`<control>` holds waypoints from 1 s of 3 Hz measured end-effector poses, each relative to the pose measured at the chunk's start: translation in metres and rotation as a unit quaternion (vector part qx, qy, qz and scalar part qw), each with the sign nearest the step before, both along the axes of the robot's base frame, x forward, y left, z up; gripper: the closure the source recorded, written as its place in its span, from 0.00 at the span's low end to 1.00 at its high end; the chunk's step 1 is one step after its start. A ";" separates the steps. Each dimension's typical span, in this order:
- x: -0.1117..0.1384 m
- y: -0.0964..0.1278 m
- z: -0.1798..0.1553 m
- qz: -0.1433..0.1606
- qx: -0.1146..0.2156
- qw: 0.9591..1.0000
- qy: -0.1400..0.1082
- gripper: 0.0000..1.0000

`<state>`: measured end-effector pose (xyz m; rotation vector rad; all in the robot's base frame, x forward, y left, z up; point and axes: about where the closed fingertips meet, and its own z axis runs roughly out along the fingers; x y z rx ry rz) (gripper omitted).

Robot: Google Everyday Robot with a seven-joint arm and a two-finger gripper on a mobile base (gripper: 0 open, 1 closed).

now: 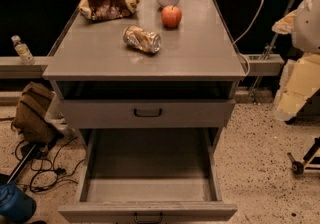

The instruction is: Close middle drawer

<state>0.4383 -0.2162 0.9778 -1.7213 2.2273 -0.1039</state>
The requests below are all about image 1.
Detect white power cable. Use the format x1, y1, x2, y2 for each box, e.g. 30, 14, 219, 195
232, 0, 266, 77

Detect blue plastic container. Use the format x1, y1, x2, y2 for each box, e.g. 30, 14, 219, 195
0, 182, 36, 224

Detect red apple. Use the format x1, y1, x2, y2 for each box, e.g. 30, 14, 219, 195
161, 5, 182, 28

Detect grey drawer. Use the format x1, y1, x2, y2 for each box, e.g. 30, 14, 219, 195
59, 99, 235, 129
59, 128, 237, 224

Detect crushed silver soda can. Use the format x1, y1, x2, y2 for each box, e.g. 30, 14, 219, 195
123, 26, 161, 54

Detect black wheeled stand leg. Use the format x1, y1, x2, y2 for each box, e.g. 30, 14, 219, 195
287, 137, 320, 175

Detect crumpled brown chip bag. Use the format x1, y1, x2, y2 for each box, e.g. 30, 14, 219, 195
78, 0, 140, 21

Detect metal tripod pole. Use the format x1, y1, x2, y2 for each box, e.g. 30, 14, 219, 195
247, 0, 311, 104

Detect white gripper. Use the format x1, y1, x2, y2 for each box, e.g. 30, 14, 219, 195
272, 11, 320, 121

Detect clear plastic water bottle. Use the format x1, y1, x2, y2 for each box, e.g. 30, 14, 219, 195
11, 35, 35, 65

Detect black floor cables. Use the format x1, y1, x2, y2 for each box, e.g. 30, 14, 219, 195
13, 136, 86, 194

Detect grey metal drawer cabinet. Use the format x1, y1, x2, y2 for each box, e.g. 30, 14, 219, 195
42, 0, 247, 146

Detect grey top drawer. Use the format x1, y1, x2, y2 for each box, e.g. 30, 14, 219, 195
59, 99, 235, 129

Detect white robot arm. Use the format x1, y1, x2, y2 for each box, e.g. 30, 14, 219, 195
272, 0, 320, 121

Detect brown canvas backpack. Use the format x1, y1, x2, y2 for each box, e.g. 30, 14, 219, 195
12, 82, 59, 144

